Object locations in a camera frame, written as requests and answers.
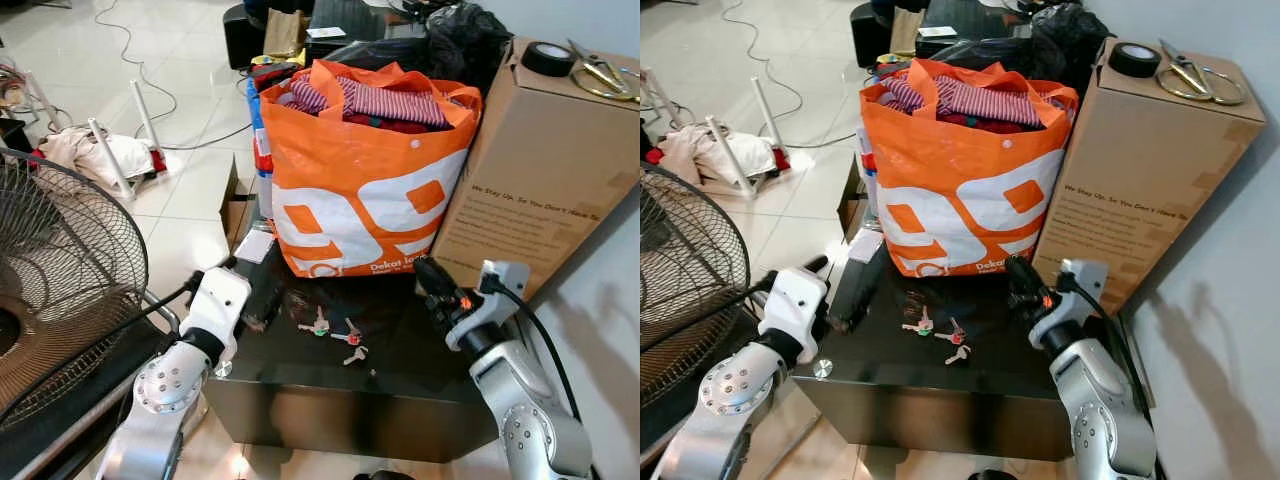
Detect tall brown cardboard box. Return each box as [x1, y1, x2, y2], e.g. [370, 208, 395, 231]
[1030, 37, 1268, 313]
[430, 37, 641, 303]

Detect orange and white shopping bag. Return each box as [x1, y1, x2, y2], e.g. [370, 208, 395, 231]
[859, 58, 1082, 280]
[259, 58, 484, 280]

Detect black low cabinet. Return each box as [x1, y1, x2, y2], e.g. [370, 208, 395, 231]
[918, 0, 1037, 61]
[305, 0, 433, 63]

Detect grey floor cable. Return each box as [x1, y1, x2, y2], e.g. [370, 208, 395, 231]
[94, 0, 256, 153]
[720, 0, 863, 151]

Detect red striped clothes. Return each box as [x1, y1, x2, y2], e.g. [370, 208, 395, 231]
[288, 74, 453, 135]
[884, 74, 1067, 135]

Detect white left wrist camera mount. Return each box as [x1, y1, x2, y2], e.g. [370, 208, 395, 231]
[758, 267, 830, 348]
[183, 267, 252, 348]

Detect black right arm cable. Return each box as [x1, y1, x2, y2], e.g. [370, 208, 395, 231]
[1058, 270, 1143, 403]
[480, 272, 583, 423]

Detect brown paper bag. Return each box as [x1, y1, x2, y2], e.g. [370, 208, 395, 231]
[262, 8, 310, 60]
[889, 8, 927, 58]

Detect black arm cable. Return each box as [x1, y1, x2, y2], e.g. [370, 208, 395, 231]
[1058, 270, 1143, 403]
[640, 266, 779, 353]
[480, 272, 583, 423]
[0, 268, 208, 426]

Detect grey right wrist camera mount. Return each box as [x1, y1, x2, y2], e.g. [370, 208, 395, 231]
[1029, 258, 1110, 348]
[446, 260, 532, 352]

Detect white folding rack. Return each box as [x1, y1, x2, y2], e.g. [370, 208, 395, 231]
[703, 75, 792, 198]
[86, 79, 171, 203]

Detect black wire-grille fan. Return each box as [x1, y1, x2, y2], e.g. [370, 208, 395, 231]
[0, 147, 151, 433]
[640, 163, 752, 411]

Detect black glass-top table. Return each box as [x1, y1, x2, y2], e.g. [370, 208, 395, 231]
[200, 262, 503, 464]
[790, 262, 1136, 463]

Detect small white card box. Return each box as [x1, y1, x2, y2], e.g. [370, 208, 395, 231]
[849, 228, 887, 265]
[234, 228, 278, 265]

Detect small open cardboard box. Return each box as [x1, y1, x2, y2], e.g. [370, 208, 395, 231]
[837, 158, 873, 243]
[219, 158, 264, 252]

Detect black speaker box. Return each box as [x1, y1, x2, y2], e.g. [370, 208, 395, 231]
[850, 2, 897, 70]
[222, 4, 267, 70]

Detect black tape roll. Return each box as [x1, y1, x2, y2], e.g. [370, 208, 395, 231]
[520, 42, 577, 79]
[1107, 42, 1164, 80]

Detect gold-handled scissors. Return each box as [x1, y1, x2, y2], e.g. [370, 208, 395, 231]
[566, 39, 641, 104]
[1154, 38, 1250, 107]

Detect black plastic bag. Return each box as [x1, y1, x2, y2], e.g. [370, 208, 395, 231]
[1030, 2, 1114, 98]
[424, 2, 514, 98]

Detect crumpled white cloth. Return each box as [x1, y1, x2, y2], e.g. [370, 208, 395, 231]
[658, 124, 777, 193]
[38, 127, 153, 193]

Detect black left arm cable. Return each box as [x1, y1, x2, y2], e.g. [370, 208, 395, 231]
[640, 266, 779, 353]
[0, 268, 208, 426]

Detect bunch of keys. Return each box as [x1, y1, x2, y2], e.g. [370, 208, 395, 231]
[899, 308, 973, 367]
[297, 305, 373, 368]

